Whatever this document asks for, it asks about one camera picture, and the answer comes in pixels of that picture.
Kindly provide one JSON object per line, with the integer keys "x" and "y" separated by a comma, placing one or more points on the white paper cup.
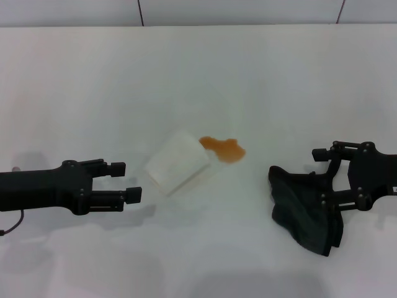
{"x": 178, "y": 164}

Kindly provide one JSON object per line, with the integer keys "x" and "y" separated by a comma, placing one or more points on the dark blue rag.
{"x": 297, "y": 205}

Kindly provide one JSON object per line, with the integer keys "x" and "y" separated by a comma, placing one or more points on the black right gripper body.
{"x": 375, "y": 174}

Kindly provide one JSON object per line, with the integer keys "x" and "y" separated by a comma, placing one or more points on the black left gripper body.
{"x": 37, "y": 189}

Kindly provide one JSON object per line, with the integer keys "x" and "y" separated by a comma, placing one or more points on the brown water stain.
{"x": 224, "y": 150}

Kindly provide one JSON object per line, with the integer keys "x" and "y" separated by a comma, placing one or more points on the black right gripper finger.
{"x": 319, "y": 155}
{"x": 341, "y": 198}

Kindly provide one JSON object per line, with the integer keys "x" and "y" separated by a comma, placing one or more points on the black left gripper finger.
{"x": 114, "y": 169}
{"x": 130, "y": 195}

